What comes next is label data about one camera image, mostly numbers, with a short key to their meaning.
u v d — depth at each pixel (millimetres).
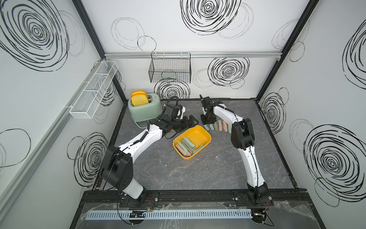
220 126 1020
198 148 913
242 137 620
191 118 729
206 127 1020
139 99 937
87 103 724
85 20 753
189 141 937
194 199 754
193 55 892
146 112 963
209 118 899
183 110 782
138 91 941
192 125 711
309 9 725
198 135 982
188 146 911
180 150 892
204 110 840
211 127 1020
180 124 712
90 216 694
